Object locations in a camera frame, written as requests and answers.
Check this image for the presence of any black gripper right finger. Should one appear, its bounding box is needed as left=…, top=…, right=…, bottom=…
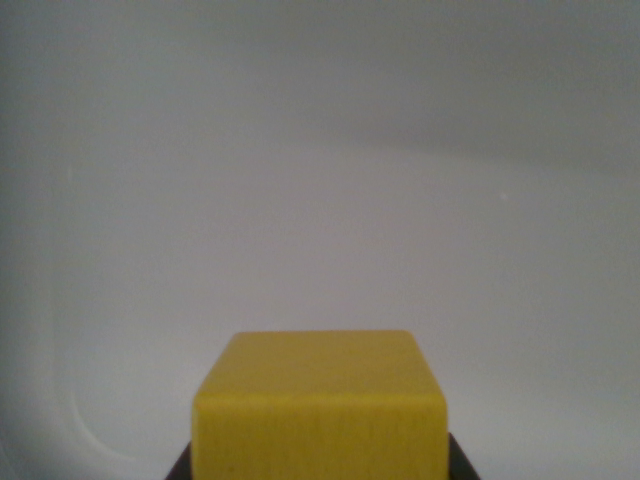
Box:
left=445, top=432, right=484, bottom=480

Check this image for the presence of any yellow cube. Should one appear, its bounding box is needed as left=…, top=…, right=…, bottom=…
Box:
left=190, top=330, right=448, bottom=480

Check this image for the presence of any white plastic tray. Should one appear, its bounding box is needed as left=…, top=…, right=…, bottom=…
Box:
left=0, top=0, right=640, bottom=480

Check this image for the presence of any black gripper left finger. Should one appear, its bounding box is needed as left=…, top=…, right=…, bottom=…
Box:
left=164, top=440, right=195, bottom=480

